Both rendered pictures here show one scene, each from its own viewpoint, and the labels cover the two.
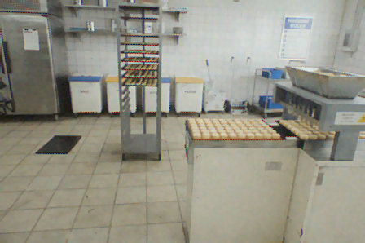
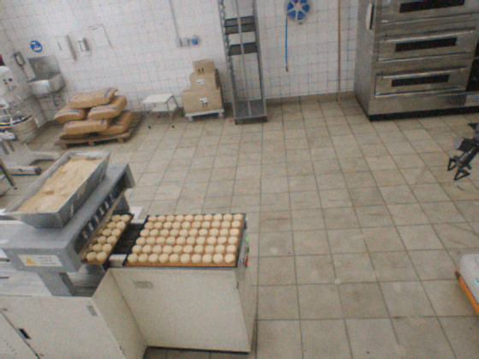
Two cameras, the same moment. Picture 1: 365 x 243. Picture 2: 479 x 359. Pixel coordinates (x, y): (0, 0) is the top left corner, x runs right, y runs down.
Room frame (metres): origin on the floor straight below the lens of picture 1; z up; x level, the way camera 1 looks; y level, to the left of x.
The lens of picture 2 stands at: (2.98, 0.40, 2.15)
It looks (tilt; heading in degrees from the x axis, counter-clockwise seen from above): 33 degrees down; 197
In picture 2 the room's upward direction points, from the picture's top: 8 degrees counter-clockwise
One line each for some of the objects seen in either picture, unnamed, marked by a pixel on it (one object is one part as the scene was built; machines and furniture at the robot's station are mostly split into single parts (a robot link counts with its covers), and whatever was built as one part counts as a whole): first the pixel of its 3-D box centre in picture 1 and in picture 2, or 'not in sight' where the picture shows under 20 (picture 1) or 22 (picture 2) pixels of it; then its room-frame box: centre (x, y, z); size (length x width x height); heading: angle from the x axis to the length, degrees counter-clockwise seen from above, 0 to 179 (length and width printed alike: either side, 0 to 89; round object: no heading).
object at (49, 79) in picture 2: not in sight; (47, 76); (-1.68, -3.99, 0.93); 0.99 x 0.38 x 1.09; 98
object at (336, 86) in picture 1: (321, 81); (68, 188); (1.77, -0.91, 1.25); 0.56 x 0.29 x 0.14; 5
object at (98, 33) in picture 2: not in sight; (100, 37); (-2.01, -3.03, 1.37); 0.27 x 0.02 x 0.40; 98
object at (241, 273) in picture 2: (188, 147); (243, 255); (1.70, -0.05, 0.77); 0.24 x 0.04 x 0.14; 5
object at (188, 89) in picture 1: (187, 95); not in sight; (5.26, -0.08, 0.38); 0.64 x 0.54 x 0.77; 6
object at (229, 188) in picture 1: (235, 187); (192, 291); (1.73, -0.41, 0.45); 0.70 x 0.34 x 0.90; 95
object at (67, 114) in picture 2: not in sight; (77, 108); (-1.36, -3.40, 0.47); 0.72 x 0.42 x 0.17; 9
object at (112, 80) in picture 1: (122, 95); not in sight; (5.07, 1.21, 0.38); 0.64 x 0.54 x 0.77; 9
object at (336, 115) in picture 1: (314, 115); (85, 223); (1.77, -0.91, 1.01); 0.72 x 0.33 x 0.34; 5
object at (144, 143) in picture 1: (142, 84); not in sight; (3.29, 0.53, 0.93); 0.64 x 0.51 x 1.78; 5
